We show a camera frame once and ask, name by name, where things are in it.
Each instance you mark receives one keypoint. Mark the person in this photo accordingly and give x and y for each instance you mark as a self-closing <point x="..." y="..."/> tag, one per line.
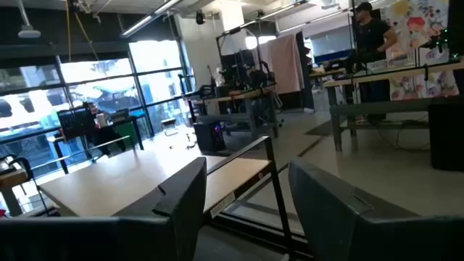
<point x="371" y="36"/>

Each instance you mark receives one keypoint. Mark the black panel on desk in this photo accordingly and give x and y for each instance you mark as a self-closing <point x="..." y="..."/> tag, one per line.
<point x="76" y="121"/>

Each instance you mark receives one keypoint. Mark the colourful floral poster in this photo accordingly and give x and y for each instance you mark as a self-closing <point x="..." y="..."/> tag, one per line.
<point x="420" y="21"/>

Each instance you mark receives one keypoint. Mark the black computer tower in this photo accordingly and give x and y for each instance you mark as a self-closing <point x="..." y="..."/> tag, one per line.
<point x="208" y="137"/>

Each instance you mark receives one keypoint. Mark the wooden shelf with black frame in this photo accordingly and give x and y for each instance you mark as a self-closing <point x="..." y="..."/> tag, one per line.
<point x="108" y="181"/>

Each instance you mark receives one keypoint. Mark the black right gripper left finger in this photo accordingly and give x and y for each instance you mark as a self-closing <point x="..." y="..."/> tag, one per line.
<point x="152" y="232"/>

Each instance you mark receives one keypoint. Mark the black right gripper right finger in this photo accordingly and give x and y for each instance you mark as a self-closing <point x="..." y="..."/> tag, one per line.
<point x="326" y="217"/>

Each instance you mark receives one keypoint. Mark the white ceiling disc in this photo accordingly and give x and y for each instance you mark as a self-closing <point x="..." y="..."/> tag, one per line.
<point x="29" y="33"/>

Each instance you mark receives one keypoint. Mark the black ceiling spotlight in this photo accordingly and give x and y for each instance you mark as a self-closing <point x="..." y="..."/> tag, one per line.
<point x="200" y="17"/>

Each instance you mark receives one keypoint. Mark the long ceiling light strip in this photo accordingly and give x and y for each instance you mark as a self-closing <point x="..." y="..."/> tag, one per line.
<point x="148" y="20"/>

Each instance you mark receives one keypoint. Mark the grey workbench with wooden top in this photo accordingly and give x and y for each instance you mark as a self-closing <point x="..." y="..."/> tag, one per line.
<point x="380" y="107"/>
<point x="253" y="116"/>

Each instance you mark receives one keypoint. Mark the black cabinet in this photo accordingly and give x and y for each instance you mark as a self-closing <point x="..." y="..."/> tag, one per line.
<point x="446" y="137"/>

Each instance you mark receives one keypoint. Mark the black desk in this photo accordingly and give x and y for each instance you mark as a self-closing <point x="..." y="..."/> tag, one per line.
<point x="108" y="132"/>

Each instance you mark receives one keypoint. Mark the white cup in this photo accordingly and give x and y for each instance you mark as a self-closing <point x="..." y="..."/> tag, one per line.
<point x="101" y="119"/>

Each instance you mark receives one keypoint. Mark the pink cloth curtain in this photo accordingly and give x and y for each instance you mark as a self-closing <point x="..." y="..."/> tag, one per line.
<point x="284" y="65"/>

